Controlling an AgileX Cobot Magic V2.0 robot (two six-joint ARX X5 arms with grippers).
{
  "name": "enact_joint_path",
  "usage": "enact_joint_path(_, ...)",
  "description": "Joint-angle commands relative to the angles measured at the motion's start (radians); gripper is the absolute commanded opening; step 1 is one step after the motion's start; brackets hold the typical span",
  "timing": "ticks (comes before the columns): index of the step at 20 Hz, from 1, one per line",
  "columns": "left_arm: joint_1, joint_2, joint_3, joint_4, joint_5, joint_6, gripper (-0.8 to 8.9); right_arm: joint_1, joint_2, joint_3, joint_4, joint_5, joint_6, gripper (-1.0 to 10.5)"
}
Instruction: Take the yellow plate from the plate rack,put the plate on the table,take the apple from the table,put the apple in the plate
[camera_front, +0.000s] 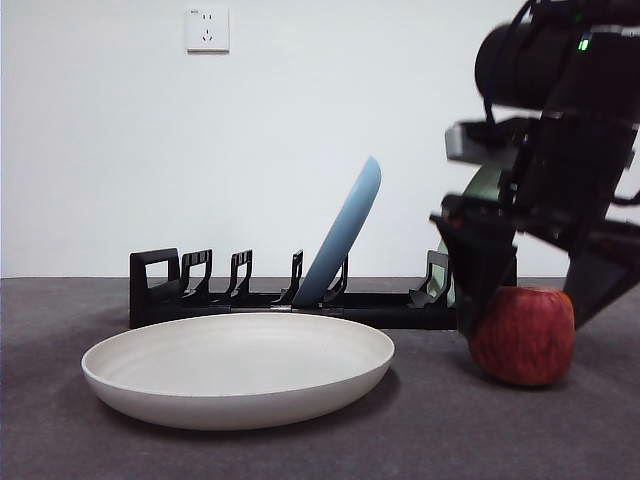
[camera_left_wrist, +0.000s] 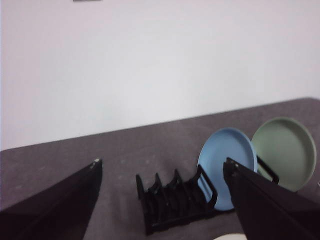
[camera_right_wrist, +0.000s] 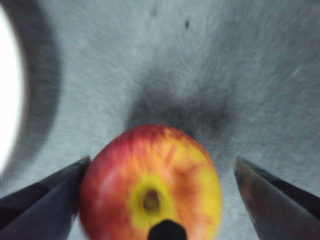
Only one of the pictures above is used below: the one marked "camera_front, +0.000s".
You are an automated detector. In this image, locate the red apple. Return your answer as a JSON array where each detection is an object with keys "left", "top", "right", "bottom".
[{"left": 469, "top": 285, "right": 575, "bottom": 387}]

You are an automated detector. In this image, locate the green plate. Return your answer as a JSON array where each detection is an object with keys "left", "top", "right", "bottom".
[{"left": 433, "top": 164, "right": 504, "bottom": 309}]

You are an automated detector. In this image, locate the black camera cable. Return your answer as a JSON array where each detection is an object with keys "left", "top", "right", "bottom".
[{"left": 479, "top": 93, "right": 500, "bottom": 129}]

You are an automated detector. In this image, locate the black plate rack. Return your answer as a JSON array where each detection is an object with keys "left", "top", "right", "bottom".
[{"left": 128, "top": 248, "right": 518, "bottom": 330}]

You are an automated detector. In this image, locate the blue plate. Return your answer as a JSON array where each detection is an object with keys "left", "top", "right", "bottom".
[{"left": 291, "top": 155, "right": 384, "bottom": 309}]

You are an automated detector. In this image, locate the white wall socket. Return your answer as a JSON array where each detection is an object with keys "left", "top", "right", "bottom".
[{"left": 186, "top": 5, "right": 231, "bottom": 54}]

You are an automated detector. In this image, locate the pale grey camera box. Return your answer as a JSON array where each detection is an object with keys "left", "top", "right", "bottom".
[{"left": 444, "top": 118, "right": 527, "bottom": 166}]

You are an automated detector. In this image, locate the pale yellow plate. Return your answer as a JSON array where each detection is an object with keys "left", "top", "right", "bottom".
[{"left": 81, "top": 312, "right": 396, "bottom": 432}]

